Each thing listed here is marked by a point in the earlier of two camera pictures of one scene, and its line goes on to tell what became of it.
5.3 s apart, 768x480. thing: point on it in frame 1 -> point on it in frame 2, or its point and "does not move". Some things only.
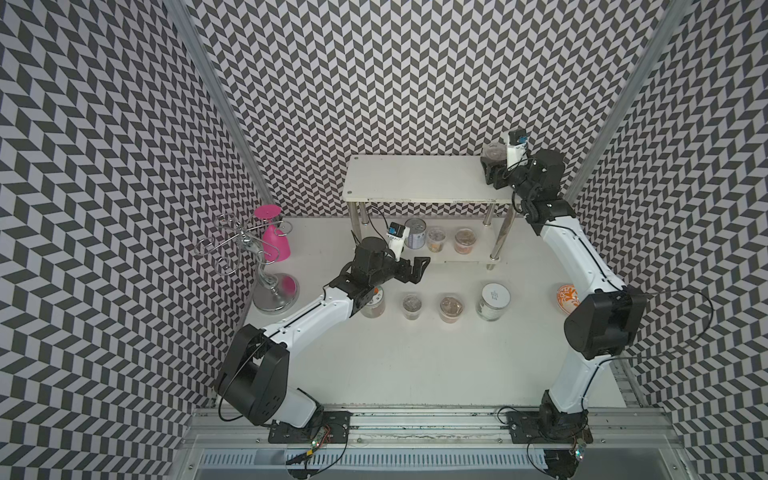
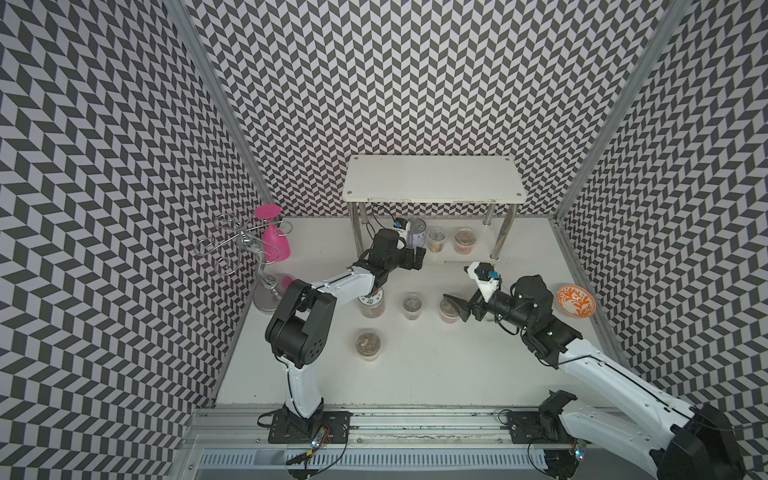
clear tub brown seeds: (412, 305) does not move
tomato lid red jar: (376, 303) does not move
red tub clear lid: (494, 151) -> (368, 346)
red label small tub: (464, 241) does not move
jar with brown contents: (450, 309) does not move
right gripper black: (495, 171) -> (477, 303)
